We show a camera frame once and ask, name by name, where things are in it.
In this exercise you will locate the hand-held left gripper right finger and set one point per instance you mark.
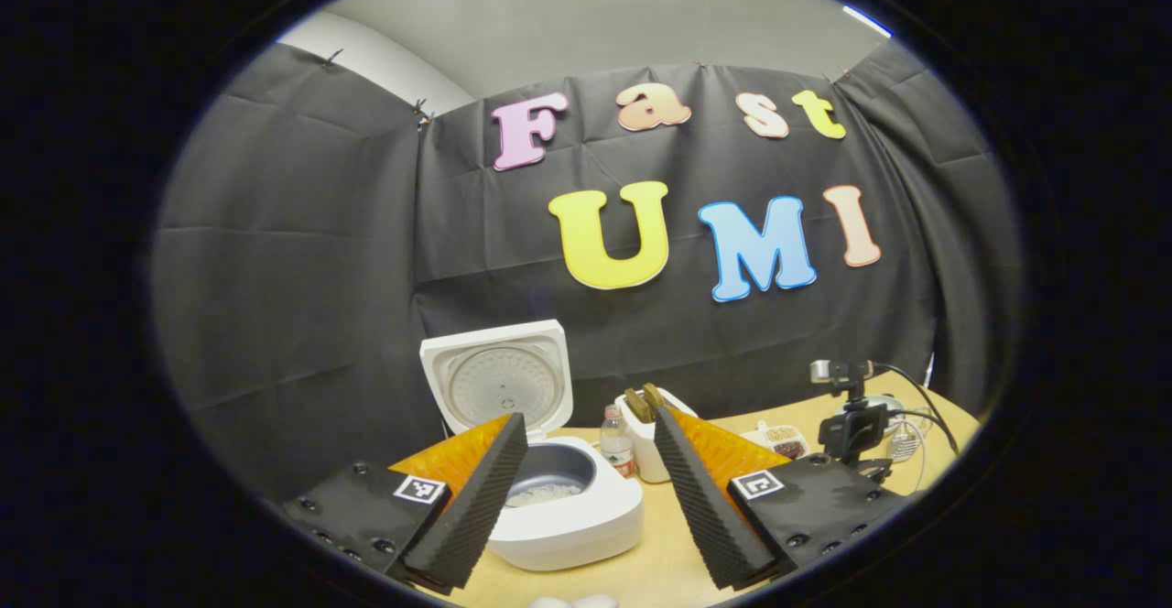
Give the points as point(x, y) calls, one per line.
point(700, 516)

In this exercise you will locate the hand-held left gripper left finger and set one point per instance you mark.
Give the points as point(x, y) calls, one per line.
point(481, 507)

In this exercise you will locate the white rice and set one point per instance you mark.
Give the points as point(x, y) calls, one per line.
point(545, 495)

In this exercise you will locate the white rice cooker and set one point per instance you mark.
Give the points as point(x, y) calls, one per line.
point(586, 530)

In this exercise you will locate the white divided grain dish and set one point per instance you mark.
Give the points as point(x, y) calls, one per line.
point(778, 439)

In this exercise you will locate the white toaster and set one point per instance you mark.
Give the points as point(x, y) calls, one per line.
point(645, 457)

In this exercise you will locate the clear plastic bottle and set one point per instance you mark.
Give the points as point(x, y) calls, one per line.
point(618, 448)

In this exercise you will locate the brown toast slice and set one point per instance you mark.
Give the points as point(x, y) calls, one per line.
point(656, 396)
point(638, 405)

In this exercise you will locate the small ceiling light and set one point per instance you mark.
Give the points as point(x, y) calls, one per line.
point(867, 21)

